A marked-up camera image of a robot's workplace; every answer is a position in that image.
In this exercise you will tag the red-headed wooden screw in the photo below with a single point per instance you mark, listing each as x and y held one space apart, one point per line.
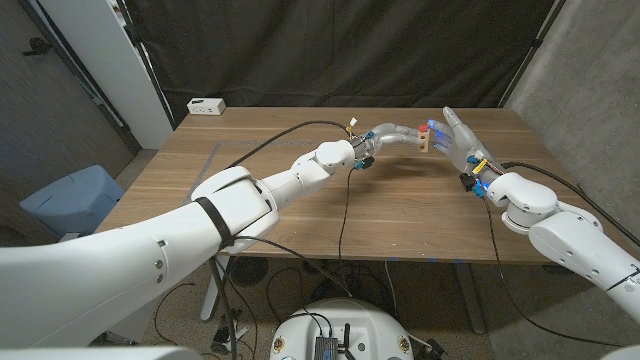
423 128

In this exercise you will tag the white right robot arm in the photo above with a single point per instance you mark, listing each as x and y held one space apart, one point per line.
570 230

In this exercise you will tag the black backdrop frame pole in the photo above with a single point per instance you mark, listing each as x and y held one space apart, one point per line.
535 47
146 61

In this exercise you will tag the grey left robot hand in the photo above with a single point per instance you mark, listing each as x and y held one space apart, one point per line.
392 135

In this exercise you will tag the round black floor fan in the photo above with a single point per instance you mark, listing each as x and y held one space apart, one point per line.
250 272

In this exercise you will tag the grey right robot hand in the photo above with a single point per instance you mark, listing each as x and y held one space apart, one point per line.
462 142

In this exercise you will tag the grey table leg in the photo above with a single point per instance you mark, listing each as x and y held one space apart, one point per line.
470 300

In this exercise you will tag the white flat floor panel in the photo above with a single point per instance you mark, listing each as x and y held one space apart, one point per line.
137 322

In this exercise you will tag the white pillar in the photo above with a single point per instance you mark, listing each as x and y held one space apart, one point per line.
115 65

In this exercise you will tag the black backdrop curtain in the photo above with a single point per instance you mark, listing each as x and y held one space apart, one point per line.
350 50

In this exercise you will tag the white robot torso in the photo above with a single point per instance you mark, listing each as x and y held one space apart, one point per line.
345 320

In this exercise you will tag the grey ribbed torso module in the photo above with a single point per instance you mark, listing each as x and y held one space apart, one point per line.
325 349

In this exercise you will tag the white table leg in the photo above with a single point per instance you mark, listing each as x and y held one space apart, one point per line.
212 295

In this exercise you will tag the blue plastic bin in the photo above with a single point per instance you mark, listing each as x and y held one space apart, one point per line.
70 200

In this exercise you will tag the black floor device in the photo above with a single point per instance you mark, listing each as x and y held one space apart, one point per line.
436 351

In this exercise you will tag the black and white floor glove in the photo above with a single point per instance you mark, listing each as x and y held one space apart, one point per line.
240 332

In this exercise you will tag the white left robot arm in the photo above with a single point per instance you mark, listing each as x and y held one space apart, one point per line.
175 240

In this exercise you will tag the white power strip box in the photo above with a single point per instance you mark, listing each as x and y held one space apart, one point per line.
206 106

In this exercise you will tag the wooden block with holes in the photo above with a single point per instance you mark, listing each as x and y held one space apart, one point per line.
424 141

